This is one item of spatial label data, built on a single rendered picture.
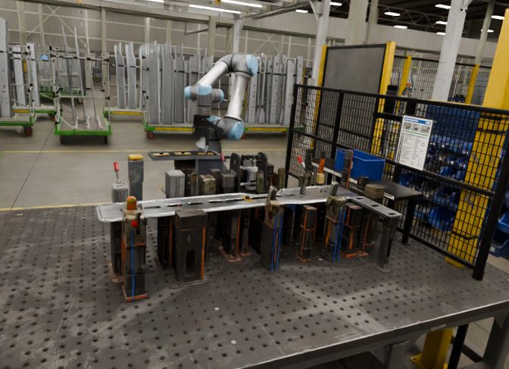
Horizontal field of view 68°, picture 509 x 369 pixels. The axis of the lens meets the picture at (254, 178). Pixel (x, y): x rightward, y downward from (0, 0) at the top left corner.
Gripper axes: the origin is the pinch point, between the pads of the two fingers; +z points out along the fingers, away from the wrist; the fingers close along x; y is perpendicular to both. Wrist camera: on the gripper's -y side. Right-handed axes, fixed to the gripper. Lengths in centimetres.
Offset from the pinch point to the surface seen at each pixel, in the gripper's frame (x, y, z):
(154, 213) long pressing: 45, 32, 18
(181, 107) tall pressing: -686, -95, 51
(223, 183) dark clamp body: 16.4, -6.8, 14.3
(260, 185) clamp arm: 17.7, -27.3, 15.3
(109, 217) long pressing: 47, 50, 18
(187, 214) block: 55, 19, 15
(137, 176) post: 7.9, 36.9, 12.2
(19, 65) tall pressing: -895, 270, -12
